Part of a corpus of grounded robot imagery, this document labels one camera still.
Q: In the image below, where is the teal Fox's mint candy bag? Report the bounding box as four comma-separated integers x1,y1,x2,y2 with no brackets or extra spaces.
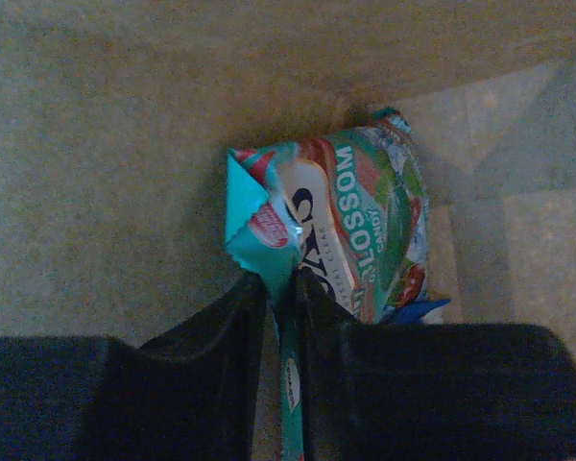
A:
226,109,430,460

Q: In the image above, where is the small blue snack packet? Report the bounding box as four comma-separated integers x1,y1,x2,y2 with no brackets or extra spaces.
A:
391,299,451,325

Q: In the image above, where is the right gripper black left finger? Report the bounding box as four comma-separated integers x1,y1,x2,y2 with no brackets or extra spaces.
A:
0,273,267,460

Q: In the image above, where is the brown paper bag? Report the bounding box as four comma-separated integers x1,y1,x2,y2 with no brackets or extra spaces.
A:
0,1,576,354

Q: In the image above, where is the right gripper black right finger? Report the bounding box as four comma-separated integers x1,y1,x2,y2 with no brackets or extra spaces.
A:
293,269,576,460

